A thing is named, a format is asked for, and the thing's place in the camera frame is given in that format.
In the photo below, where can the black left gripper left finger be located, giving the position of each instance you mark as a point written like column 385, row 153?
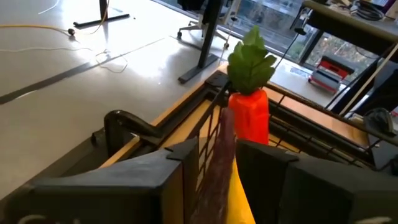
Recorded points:
column 109, row 193

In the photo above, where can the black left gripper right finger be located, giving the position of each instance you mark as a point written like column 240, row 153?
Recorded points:
column 311, row 193

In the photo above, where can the smooth yellow plastic fruit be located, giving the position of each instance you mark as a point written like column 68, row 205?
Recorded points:
column 237, row 199

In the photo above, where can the red-orange carrot with green leaves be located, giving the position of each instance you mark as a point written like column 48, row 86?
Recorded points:
column 250, row 118

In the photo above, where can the red and grey tool case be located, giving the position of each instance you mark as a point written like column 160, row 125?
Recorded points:
column 331, row 73

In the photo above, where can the dark desk top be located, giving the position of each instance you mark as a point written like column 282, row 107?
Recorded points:
column 351, row 28

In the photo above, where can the black desk stand leg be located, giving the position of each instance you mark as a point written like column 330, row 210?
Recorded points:
column 102, row 15
column 206, row 40

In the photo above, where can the office chair wheel base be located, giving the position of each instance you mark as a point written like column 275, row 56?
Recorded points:
column 199, row 28

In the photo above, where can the black aluminium table frame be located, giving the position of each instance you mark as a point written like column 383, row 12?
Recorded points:
column 192, row 96

